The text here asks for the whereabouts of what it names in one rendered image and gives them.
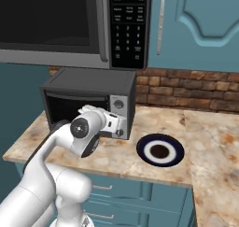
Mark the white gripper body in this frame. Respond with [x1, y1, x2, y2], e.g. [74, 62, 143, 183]
[116, 115, 128, 137]

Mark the blue and white plate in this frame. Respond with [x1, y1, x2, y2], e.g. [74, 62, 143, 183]
[135, 133, 186, 168]

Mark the black toaster oven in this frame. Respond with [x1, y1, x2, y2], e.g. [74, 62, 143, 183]
[39, 66, 137, 141]

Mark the blue base cupboard door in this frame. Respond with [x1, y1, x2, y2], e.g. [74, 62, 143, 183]
[148, 181, 191, 227]

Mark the black and steel microwave oven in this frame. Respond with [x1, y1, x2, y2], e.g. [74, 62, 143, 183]
[0, 0, 153, 71]

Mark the blue drawer front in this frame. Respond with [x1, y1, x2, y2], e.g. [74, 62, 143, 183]
[81, 199, 146, 227]
[81, 172, 148, 206]

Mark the silver drawer handle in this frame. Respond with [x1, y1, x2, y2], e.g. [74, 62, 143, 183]
[85, 211, 115, 221]
[91, 184, 113, 192]

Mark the steel microwave door handle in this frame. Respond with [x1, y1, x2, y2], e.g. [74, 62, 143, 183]
[93, 0, 110, 63]

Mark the silver cupboard door handle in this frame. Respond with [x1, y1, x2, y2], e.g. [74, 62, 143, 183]
[156, 0, 166, 56]

